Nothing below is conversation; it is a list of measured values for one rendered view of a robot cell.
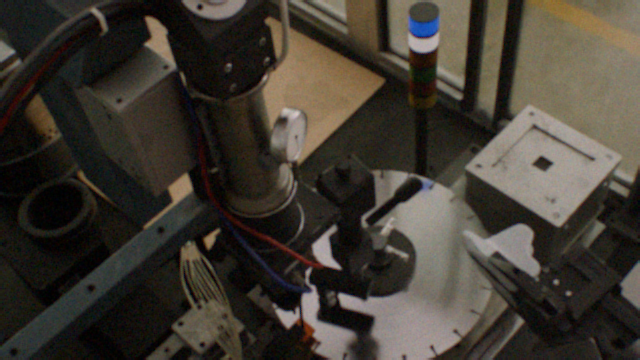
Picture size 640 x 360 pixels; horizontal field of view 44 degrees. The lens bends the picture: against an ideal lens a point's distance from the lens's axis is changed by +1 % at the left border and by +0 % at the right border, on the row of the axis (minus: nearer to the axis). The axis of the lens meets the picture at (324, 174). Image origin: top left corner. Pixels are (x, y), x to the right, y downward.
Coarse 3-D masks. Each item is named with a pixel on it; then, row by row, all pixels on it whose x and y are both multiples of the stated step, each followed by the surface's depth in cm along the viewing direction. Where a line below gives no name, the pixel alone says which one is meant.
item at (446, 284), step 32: (384, 192) 121; (448, 192) 120; (384, 224) 118; (416, 224) 117; (448, 224) 117; (480, 224) 116; (320, 256) 115; (448, 256) 113; (416, 288) 111; (448, 288) 110; (480, 288) 110; (288, 320) 109; (320, 320) 109; (352, 320) 109; (384, 320) 108; (416, 320) 108; (448, 320) 107; (320, 352) 106; (352, 352) 106; (384, 352) 105; (416, 352) 105
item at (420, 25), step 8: (416, 8) 115; (424, 8) 115; (432, 8) 115; (416, 16) 114; (424, 16) 114; (432, 16) 114; (416, 24) 114; (424, 24) 114; (432, 24) 114; (416, 32) 115; (424, 32) 115; (432, 32) 115
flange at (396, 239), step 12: (372, 228) 116; (396, 240) 115; (408, 240) 114; (408, 252) 113; (372, 264) 111; (384, 264) 111; (396, 264) 112; (408, 264) 112; (372, 276) 111; (384, 276) 111; (396, 276) 111; (408, 276) 111; (372, 288) 110; (384, 288) 110; (396, 288) 110
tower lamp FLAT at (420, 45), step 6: (438, 30) 117; (414, 36) 116; (432, 36) 116; (414, 42) 117; (420, 42) 116; (426, 42) 116; (432, 42) 117; (414, 48) 118; (420, 48) 117; (426, 48) 117; (432, 48) 118
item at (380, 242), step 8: (392, 224) 112; (376, 232) 111; (384, 232) 111; (376, 240) 110; (384, 240) 110; (376, 248) 109; (384, 248) 109; (392, 248) 109; (376, 256) 110; (384, 256) 111; (400, 256) 108
